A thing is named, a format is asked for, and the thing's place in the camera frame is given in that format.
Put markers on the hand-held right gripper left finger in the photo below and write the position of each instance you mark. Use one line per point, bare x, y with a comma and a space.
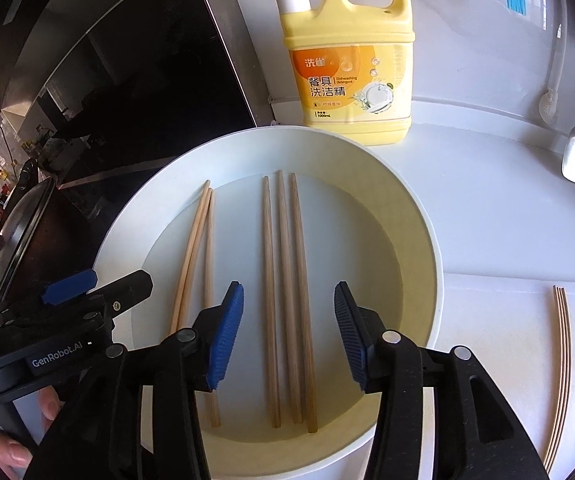
225, 340

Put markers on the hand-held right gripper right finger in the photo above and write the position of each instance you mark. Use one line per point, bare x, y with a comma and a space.
352, 340

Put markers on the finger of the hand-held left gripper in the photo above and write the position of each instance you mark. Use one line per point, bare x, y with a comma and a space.
127, 290
67, 287

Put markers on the single wooden chopstick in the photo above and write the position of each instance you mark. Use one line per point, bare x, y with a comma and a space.
200, 247
192, 247
301, 285
287, 285

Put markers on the white round basin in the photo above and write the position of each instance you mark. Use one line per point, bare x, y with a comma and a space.
367, 220

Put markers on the bundle of wooden chopsticks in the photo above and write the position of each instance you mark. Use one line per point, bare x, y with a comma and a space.
562, 360

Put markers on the person's left hand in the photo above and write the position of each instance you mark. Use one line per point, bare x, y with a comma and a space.
7, 452

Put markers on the black pot with lid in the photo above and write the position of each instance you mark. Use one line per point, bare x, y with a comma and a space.
22, 230

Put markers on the yellow detergent pump bottle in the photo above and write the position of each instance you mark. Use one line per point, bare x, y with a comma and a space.
357, 120

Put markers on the black induction cooktop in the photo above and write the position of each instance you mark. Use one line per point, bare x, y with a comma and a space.
142, 60

